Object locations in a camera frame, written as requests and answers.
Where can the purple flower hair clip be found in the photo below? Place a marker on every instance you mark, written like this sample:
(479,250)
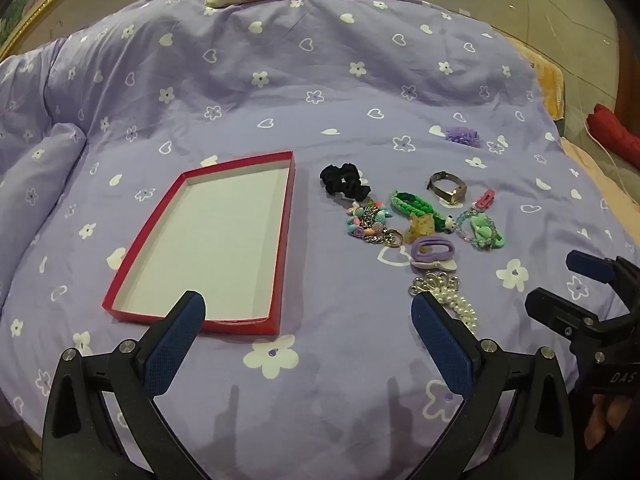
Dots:
(462,136)

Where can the gold framed picture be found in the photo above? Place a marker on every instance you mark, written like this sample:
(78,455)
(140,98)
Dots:
(35,5)

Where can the yellow cat hair claw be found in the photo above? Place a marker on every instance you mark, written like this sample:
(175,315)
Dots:
(421,225)

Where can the orange mat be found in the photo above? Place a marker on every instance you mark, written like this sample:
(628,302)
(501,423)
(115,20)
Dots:
(547,82)

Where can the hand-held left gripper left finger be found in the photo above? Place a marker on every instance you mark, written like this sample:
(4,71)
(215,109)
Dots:
(175,345)

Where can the red cloth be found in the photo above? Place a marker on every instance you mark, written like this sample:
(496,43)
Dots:
(617,132)

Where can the person's right hand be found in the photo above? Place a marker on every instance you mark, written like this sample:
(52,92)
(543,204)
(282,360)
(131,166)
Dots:
(607,420)

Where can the black scrunchie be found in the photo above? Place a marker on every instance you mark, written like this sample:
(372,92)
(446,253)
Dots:
(342,180)

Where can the pink hair clip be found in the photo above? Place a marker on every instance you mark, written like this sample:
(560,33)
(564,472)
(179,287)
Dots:
(484,199)

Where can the peach bed sheet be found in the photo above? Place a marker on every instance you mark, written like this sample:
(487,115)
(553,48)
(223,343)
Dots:
(605,195)

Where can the red shallow cardboard box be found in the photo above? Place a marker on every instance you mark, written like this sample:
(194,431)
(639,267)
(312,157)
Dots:
(215,245)

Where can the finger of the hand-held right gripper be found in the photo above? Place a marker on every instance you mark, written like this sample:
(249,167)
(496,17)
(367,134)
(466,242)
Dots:
(560,312)
(590,266)

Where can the purple flower print blanket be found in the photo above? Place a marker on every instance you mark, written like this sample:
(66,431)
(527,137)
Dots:
(280,110)

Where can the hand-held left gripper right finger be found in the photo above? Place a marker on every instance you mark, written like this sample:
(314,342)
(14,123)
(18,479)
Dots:
(440,340)

